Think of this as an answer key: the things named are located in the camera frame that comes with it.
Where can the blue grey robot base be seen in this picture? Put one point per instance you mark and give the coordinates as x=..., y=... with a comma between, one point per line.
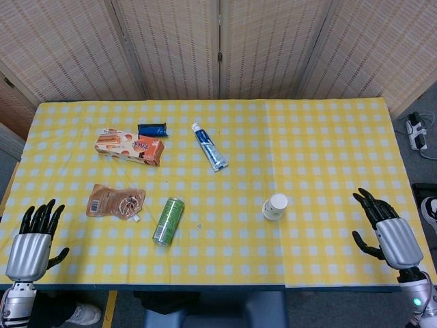
x=215, y=311

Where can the white paper cup floral print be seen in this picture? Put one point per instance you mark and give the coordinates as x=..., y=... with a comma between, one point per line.
x=278, y=202
x=268, y=216

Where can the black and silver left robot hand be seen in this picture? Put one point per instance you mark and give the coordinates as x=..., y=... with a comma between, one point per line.
x=29, y=254

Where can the blue white toothpaste tube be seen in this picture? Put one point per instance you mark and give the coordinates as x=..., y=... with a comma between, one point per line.
x=210, y=150

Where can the black and white sneaker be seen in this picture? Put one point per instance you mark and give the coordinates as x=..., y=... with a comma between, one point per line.
x=430, y=212

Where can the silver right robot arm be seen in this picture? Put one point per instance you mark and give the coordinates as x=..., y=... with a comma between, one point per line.
x=418, y=294

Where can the green drink can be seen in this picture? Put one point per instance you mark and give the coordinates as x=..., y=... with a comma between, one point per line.
x=167, y=222

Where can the yellow white checkered tablecloth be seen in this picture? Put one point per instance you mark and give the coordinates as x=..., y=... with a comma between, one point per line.
x=239, y=253

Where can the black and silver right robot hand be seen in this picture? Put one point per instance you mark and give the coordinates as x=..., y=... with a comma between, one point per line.
x=399, y=242

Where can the metal screen hinge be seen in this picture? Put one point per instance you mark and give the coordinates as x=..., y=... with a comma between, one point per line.
x=220, y=56

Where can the blue snack packet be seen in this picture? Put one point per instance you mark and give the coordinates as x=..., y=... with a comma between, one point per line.
x=153, y=130

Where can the orange cookie box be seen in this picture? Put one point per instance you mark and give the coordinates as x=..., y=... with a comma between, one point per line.
x=126, y=145

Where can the white power strip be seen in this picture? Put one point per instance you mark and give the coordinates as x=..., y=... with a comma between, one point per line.
x=417, y=131

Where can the brown spouted drink pouch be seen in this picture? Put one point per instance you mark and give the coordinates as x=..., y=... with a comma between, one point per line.
x=112, y=201

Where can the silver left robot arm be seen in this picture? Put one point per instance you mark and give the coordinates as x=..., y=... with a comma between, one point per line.
x=17, y=304

